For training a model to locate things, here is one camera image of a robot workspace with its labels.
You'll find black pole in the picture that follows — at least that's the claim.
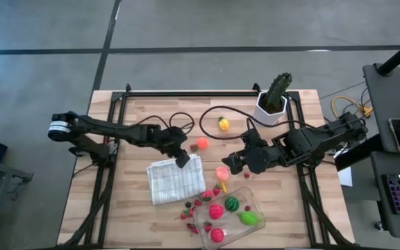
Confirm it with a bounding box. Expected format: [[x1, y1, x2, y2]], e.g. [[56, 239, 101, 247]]
[[376, 32, 400, 77]]

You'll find yellow toy pineapple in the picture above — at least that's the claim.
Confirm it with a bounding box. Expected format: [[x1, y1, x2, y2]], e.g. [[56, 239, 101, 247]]
[[217, 116, 231, 132]]

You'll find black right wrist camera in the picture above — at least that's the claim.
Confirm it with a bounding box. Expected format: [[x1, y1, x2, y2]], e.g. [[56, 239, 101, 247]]
[[242, 127, 263, 150]]

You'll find pink toy peach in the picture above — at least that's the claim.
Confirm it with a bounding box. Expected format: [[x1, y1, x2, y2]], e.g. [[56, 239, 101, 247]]
[[215, 165, 230, 182]]

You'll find black desk beam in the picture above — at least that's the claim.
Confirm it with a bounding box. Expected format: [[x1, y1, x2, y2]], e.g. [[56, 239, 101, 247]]
[[333, 133, 385, 173]]

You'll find white plant pot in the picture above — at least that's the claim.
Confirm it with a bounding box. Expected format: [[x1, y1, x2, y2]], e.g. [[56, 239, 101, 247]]
[[253, 90, 288, 128]]

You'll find black camera cable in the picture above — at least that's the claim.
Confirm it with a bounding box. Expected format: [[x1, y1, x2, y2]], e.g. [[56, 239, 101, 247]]
[[130, 111, 196, 133], [199, 106, 326, 142]]

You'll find black aluminium table frame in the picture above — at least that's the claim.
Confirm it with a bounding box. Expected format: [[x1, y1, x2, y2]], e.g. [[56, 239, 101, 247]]
[[56, 83, 356, 250]]

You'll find green toy watermelon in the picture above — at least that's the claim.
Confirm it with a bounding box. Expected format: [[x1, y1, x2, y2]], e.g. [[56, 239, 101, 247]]
[[224, 196, 241, 213]]

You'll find white paper sheet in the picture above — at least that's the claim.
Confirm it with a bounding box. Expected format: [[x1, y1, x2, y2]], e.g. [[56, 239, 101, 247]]
[[337, 166, 354, 188]]

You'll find green toy fruit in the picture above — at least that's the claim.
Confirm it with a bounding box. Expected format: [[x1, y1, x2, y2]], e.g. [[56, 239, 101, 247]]
[[237, 210, 259, 227]]

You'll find black left camera cable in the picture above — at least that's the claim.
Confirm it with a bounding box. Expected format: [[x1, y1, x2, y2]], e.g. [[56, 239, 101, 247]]
[[130, 111, 196, 133]]

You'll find clear plastic tupperware container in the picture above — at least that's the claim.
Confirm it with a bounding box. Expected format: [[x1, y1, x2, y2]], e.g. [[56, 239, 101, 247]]
[[192, 186, 267, 250]]

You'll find white checked dish towel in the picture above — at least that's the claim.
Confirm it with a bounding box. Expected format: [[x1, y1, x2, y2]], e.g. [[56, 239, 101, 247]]
[[146, 153, 207, 206]]

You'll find yellow cable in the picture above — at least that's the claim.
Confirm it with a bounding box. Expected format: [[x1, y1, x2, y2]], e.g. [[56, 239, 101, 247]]
[[331, 95, 374, 123]]

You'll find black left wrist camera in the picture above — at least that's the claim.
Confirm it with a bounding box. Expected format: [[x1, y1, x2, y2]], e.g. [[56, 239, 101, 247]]
[[165, 125, 188, 142]]

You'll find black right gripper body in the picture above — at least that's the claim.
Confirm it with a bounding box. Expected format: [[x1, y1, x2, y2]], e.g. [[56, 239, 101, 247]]
[[240, 145, 284, 174]]

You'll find black right camera cable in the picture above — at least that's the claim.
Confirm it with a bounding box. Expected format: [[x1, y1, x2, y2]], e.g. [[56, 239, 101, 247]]
[[199, 106, 326, 142]]

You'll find smooth red toy fruit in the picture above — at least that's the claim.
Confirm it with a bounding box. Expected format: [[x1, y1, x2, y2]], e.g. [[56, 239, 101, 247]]
[[209, 228, 225, 244]]

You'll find grey desk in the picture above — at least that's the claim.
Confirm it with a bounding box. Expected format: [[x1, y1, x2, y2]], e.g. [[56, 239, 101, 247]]
[[362, 62, 400, 154], [369, 151, 400, 241]]

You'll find green cactus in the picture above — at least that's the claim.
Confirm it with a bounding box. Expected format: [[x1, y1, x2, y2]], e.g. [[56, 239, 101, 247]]
[[264, 72, 293, 110]]

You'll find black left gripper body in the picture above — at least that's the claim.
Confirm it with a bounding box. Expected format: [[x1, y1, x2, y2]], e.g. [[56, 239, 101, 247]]
[[150, 130, 187, 157]]

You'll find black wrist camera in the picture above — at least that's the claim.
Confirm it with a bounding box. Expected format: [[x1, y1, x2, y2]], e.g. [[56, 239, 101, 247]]
[[165, 125, 188, 142], [242, 127, 263, 150]]

